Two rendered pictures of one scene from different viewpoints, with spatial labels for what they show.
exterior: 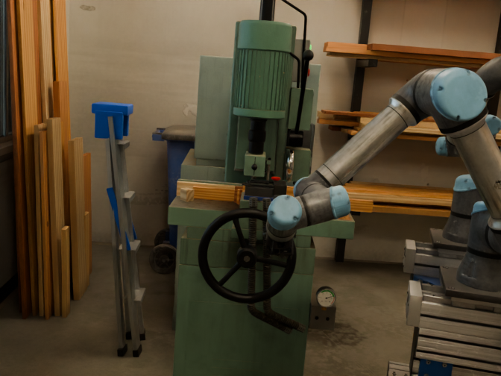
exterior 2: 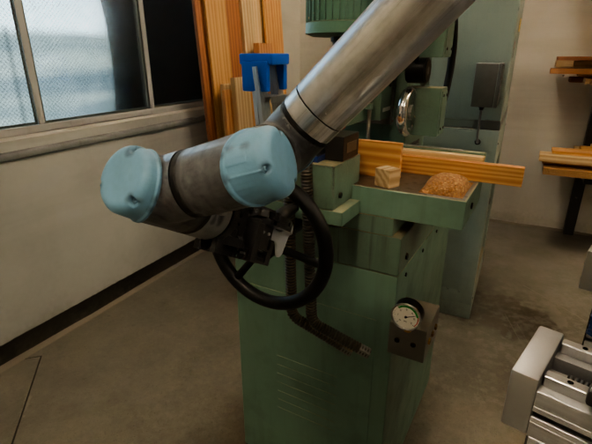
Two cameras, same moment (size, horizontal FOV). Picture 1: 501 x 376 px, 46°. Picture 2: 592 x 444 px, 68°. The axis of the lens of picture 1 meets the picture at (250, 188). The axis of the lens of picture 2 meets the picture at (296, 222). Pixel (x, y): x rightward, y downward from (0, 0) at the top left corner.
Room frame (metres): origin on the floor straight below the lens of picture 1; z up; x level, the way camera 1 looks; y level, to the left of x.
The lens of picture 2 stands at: (1.02, -0.44, 1.16)
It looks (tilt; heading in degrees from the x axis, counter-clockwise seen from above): 21 degrees down; 29
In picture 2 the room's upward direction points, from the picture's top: straight up
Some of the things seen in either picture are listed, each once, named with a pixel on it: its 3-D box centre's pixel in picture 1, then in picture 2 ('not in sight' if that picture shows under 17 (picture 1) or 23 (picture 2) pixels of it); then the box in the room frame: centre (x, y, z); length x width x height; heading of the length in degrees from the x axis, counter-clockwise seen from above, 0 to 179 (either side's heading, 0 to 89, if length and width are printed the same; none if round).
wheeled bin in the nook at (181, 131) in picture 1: (198, 198); not in sight; (4.00, 0.35, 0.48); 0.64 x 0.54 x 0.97; 95
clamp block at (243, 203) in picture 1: (262, 211); (316, 176); (1.83, -0.04, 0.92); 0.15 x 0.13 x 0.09; 90
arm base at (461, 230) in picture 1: (466, 225); not in sight; (2.07, -0.78, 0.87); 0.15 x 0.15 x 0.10
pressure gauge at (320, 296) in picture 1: (325, 298); (407, 316); (1.81, -0.27, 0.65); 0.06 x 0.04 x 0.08; 90
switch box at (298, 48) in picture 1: (300, 61); not in sight; (2.34, -0.15, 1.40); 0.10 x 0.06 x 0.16; 0
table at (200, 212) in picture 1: (261, 218); (333, 187); (1.92, -0.04, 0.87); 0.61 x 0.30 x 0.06; 90
